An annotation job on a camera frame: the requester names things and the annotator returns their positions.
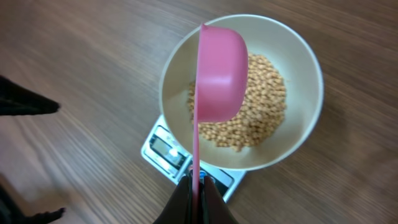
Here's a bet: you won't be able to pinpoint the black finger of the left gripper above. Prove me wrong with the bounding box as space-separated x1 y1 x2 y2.
1 184 65 224

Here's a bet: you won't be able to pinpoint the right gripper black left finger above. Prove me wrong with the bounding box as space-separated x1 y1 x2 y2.
154 175 192 224

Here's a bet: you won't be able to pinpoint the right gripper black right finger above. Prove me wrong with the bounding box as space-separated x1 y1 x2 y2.
201 176 238 224

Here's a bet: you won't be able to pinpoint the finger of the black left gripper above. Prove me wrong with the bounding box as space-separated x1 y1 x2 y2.
1 75 60 116

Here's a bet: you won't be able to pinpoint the pink plastic scoop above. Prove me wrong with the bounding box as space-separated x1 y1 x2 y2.
192 24 248 223

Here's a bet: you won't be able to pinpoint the white bowl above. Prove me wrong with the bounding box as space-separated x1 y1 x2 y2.
159 14 324 170

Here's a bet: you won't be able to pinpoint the white digital kitchen scale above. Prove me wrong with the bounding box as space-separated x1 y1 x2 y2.
141 115 246 202

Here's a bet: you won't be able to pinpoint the soybeans in bowl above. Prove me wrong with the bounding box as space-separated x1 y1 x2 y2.
198 53 287 152

